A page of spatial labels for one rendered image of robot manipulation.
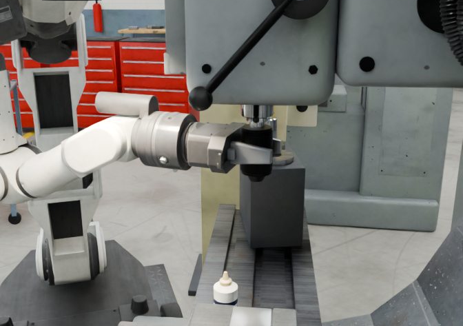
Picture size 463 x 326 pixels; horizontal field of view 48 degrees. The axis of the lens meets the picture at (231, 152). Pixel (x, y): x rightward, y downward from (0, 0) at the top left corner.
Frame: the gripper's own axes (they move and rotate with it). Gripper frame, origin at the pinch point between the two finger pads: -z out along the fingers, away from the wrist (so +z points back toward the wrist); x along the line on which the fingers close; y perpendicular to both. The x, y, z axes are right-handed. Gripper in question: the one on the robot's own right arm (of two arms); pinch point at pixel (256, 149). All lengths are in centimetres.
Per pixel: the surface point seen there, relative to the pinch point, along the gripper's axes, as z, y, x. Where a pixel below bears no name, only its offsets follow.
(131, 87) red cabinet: 255, 72, 401
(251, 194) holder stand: 9.9, 19.5, 30.1
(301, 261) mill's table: -2.1, 32.5, 28.0
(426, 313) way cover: -26.8, 30.1, 13.1
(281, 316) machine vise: -6.7, 21.3, -8.8
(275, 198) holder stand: 5.2, 20.7, 32.2
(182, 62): 9.6, -12.9, -4.6
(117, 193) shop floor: 185, 125, 252
